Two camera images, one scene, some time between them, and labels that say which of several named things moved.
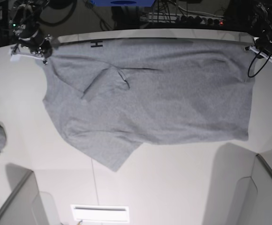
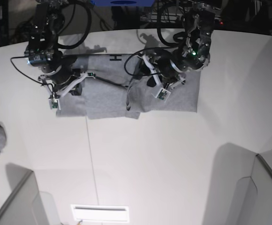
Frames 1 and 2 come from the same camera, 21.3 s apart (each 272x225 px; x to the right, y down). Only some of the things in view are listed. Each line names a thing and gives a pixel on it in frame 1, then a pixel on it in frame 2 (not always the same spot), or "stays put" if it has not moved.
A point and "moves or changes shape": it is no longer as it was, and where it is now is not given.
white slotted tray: x=101 y=213 stays put
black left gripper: x=40 y=45 → x=64 y=77
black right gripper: x=268 y=44 → x=169 y=73
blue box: x=124 y=3 stays put
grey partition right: x=260 y=198 stays put
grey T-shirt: x=110 y=96 moves or changes shape
